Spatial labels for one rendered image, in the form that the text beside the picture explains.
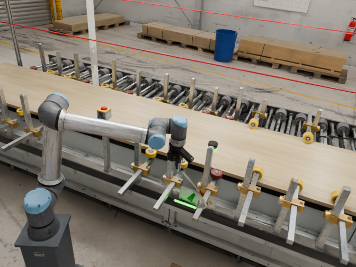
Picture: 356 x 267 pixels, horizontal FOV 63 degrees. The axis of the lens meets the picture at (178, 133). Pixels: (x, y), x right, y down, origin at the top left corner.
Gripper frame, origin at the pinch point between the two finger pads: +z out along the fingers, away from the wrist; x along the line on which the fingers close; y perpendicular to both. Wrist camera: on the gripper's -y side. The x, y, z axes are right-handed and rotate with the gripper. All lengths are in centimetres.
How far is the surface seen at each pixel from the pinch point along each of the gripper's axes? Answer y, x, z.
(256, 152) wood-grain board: -40, -59, 8
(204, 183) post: -16.2, -6.4, 8.4
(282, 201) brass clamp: -63, -6, 2
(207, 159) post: -15.8, -6.4, -10.4
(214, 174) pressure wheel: -19.4, -17.5, 7.2
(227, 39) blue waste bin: 114, -567, 41
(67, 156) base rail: 98, -8, 28
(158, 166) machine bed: 26.9, -28.1, 25.1
